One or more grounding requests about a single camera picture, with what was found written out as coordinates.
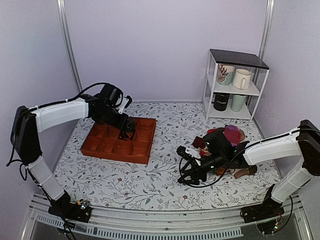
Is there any black mug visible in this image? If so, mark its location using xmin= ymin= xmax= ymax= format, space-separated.
xmin=213 ymin=92 xmax=230 ymax=112

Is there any magenta striped sock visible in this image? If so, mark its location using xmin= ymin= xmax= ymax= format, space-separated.
xmin=223 ymin=125 xmax=245 ymax=147

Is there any brown wooden compartment tray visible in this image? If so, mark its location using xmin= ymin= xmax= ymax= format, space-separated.
xmin=81 ymin=117 xmax=156 ymax=165

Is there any dark red sock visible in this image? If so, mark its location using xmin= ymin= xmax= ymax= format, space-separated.
xmin=192 ymin=136 xmax=206 ymax=149

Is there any floral table mat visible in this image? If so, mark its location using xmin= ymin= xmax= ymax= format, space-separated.
xmin=54 ymin=102 xmax=280 ymax=211

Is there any cream white mug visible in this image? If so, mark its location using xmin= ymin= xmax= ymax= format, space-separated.
xmin=232 ymin=68 xmax=252 ymax=90

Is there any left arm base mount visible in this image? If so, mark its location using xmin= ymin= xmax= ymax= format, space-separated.
xmin=48 ymin=191 xmax=92 ymax=223

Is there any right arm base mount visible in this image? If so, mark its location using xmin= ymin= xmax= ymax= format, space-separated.
xmin=240 ymin=184 xmax=285 ymax=235

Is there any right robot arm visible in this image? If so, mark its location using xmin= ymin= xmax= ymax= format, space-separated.
xmin=177 ymin=119 xmax=320 ymax=218

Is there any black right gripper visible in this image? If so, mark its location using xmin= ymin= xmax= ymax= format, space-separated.
xmin=178 ymin=151 xmax=226 ymax=186

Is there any black red orange argyle sock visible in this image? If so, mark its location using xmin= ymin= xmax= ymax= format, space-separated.
xmin=118 ymin=131 xmax=135 ymax=141

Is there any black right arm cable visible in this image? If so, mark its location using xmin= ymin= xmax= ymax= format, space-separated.
xmin=178 ymin=126 xmax=320 ymax=188

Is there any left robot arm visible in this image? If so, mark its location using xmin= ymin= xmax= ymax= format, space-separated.
xmin=10 ymin=82 xmax=135 ymax=217

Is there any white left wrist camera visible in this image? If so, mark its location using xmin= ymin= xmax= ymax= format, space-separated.
xmin=117 ymin=95 xmax=132 ymax=114

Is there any pale green mug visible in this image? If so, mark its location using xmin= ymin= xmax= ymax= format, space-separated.
xmin=230 ymin=94 xmax=247 ymax=113

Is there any floral patterned mug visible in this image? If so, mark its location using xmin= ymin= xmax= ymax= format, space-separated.
xmin=217 ymin=63 xmax=235 ymax=86

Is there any beige brown sock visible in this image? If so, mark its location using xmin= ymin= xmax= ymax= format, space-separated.
xmin=233 ymin=165 xmax=258 ymax=179

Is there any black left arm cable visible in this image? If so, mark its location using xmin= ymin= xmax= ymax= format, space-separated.
xmin=6 ymin=82 xmax=111 ymax=182

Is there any white metal shelf rack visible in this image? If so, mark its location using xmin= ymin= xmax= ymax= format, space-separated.
xmin=202 ymin=49 xmax=270 ymax=122

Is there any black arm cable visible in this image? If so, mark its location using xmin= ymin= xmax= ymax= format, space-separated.
xmin=178 ymin=126 xmax=320 ymax=188
xmin=6 ymin=82 xmax=111 ymax=182

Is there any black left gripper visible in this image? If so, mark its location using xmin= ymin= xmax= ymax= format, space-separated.
xmin=97 ymin=105 xmax=136 ymax=133

